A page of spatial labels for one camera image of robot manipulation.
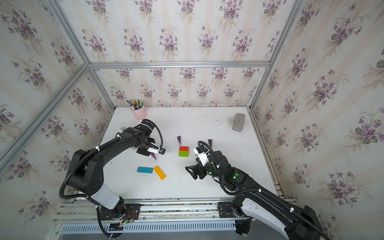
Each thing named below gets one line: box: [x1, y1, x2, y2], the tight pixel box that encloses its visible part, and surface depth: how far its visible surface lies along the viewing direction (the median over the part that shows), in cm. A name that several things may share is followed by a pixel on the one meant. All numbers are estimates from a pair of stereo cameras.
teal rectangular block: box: [137, 166, 154, 174], surface depth 88 cm
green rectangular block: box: [178, 150, 190, 158], surface depth 95 cm
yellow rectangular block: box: [153, 165, 167, 181], surface depth 88 cm
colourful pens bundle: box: [126, 98, 144, 110], surface depth 109 cm
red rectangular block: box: [179, 146, 190, 151], surface depth 97 cm
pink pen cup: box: [131, 105, 147, 121], surface depth 111 cm
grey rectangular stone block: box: [232, 113, 245, 132], surface depth 109 cm
